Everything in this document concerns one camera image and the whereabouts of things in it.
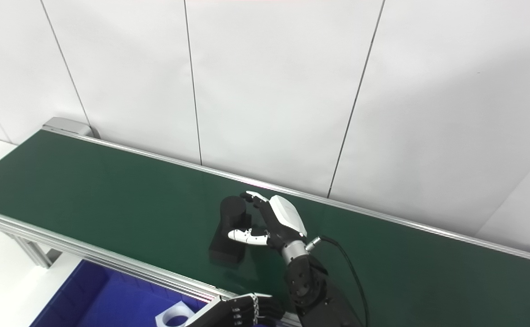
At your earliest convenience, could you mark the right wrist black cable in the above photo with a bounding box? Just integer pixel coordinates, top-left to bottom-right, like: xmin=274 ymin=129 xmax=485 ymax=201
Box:
xmin=306 ymin=235 xmax=370 ymax=327

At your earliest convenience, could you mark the green conveyor belt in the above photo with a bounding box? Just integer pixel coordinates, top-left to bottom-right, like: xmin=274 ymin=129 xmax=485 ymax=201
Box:
xmin=0 ymin=129 xmax=530 ymax=327
xmin=0 ymin=117 xmax=530 ymax=327

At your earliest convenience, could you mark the black cylinder block part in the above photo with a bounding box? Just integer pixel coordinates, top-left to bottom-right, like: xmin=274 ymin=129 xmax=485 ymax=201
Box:
xmin=208 ymin=195 xmax=253 ymax=266

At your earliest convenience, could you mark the white square part with hole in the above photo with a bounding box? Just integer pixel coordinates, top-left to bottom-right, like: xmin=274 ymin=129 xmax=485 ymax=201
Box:
xmin=156 ymin=301 xmax=195 ymax=327

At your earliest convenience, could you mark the blue plastic bin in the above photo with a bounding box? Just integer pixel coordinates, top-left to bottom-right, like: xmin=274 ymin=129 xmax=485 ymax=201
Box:
xmin=30 ymin=259 xmax=220 ymax=327

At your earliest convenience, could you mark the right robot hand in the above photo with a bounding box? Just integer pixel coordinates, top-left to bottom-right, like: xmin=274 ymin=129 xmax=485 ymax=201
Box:
xmin=228 ymin=191 xmax=308 ymax=255

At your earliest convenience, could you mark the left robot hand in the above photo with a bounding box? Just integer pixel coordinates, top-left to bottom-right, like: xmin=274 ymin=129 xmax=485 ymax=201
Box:
xmin=185 ymin=293 xmax=286 ymax=327

